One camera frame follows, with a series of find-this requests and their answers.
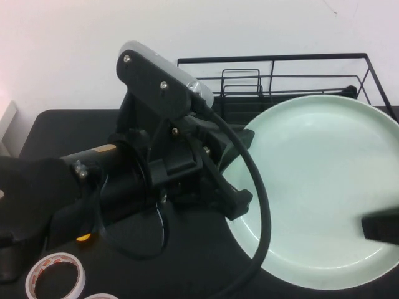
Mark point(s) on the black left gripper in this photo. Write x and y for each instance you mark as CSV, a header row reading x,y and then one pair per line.
x,y
177,162

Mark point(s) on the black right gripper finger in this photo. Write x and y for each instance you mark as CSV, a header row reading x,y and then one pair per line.
x,y
381,227

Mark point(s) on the mint green round plate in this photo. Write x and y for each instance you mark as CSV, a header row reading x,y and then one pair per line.
x,y
311,174

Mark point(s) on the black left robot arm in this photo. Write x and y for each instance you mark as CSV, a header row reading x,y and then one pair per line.
x,y
46,187

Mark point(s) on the yellow rubber duck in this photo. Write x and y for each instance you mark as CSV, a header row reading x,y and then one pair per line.
x,y
84,238

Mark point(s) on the clear tape roll red print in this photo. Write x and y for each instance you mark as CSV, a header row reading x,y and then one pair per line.
x,y
101,296
81,274

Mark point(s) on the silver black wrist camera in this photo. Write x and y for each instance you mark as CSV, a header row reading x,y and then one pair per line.
x,y
149,81

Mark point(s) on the grey wall-side frame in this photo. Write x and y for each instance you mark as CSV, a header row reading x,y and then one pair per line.
x,y
7,124

